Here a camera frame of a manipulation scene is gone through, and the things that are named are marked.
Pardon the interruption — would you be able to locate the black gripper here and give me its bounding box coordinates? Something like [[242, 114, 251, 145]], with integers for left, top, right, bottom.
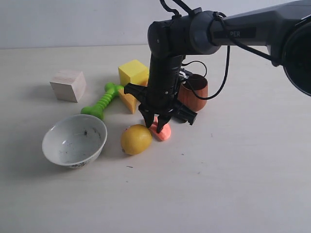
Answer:
[[124, 55, 197, 133]]

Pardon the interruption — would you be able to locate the orange soft putty piece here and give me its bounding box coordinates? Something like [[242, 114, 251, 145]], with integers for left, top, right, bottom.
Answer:
[[149, 116, 172, 141]]

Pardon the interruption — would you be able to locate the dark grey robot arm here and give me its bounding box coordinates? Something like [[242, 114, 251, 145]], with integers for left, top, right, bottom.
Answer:
[[124, 0, 311, 132]]

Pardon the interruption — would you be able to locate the yellow lemon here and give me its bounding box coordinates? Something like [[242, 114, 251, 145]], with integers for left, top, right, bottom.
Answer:
[[121, 124, 152, 155]]

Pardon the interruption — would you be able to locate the orange cheese wedge toy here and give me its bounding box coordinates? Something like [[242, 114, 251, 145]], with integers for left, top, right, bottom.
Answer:
[[118, 89, 137, 114]]

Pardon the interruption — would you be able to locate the brown wooden cup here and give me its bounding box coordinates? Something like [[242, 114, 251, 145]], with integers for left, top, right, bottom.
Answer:
[[177, 74, 209, 112]]

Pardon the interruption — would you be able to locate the yellow foam cube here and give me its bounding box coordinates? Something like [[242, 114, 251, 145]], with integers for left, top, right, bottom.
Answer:
[[118, 60, 149, 86]]

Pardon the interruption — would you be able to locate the green plastic bone toy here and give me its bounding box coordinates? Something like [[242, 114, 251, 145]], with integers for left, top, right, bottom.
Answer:
[[80, 82, 124, 120]]

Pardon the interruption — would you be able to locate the white ceramic bowl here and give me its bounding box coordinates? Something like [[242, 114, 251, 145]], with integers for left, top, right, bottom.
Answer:
[[42, 114, 107, 168]]

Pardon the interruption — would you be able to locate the light wooden cube block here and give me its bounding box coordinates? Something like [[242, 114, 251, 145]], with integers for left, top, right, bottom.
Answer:
[[50, 70, 86, 102]]

